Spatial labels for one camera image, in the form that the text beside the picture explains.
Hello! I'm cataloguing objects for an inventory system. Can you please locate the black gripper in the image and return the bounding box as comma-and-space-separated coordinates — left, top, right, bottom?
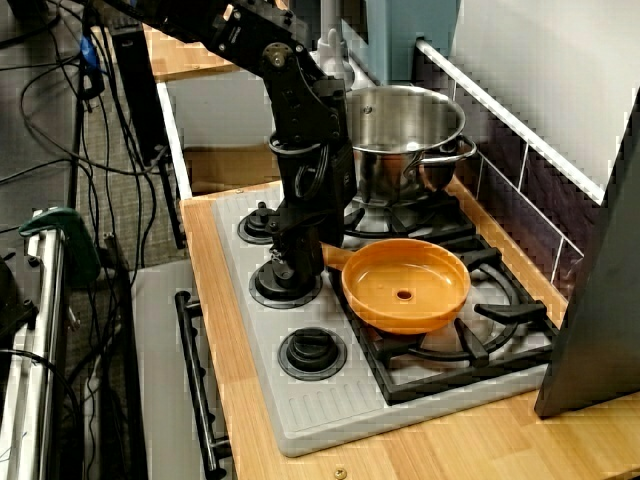
269, 137, 359, 289

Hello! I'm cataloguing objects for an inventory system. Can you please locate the stainless steel cooking pot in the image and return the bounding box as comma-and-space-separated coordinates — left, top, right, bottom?
344, 84, 478, 206

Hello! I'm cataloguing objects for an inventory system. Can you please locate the grey toy faucet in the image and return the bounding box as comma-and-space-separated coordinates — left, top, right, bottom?
312, 0, 369, 89

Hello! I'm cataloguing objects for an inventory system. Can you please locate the white sink basin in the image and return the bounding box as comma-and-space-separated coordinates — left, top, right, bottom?
156, 69, 286, 201

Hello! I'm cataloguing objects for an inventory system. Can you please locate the white oven door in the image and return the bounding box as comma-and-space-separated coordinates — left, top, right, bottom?
130, 259, 236, 480

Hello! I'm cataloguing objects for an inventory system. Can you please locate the black side panel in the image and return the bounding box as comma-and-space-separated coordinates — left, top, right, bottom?
533, 89, 640, 420

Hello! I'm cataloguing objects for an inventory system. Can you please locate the blue plug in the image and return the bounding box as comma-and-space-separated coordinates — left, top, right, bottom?
79, 34, 101, 69

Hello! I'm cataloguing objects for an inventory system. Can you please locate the black oven door handle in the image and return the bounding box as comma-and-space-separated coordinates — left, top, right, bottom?
173, 289, 234, 480

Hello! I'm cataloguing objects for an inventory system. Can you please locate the brown cardboard sheet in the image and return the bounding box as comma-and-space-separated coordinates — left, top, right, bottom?
183, 142, 281, 196

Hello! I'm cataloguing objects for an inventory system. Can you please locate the aluminium frame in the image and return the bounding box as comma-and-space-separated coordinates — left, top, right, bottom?
0, 209, 69, 480

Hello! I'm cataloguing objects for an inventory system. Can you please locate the black stove knob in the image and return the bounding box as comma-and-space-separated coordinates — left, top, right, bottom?
277, 327, 349, 382
248, 259, 325, 310
236, 200, 281, 245

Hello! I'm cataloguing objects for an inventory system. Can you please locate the teal box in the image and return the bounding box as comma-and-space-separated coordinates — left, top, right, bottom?
364, 0, 461, 84

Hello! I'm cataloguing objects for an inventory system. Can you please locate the black cable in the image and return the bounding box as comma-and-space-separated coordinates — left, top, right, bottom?
0, 348, 84, 480
19, 64, 166, 176

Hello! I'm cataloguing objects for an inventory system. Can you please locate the grey toy stove plate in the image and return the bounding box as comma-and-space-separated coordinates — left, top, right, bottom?
209, 172, 561, 459

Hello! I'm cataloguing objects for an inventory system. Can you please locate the wooden kitchen countertop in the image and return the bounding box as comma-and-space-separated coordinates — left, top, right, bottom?
178, 174, 640, 480

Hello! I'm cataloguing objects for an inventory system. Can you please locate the orange plastic frying pan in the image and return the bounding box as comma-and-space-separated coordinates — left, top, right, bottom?
322, 238, 472, 335

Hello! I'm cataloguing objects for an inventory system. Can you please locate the black burner grate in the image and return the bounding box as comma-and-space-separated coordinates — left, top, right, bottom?
324, 192, 561, 406

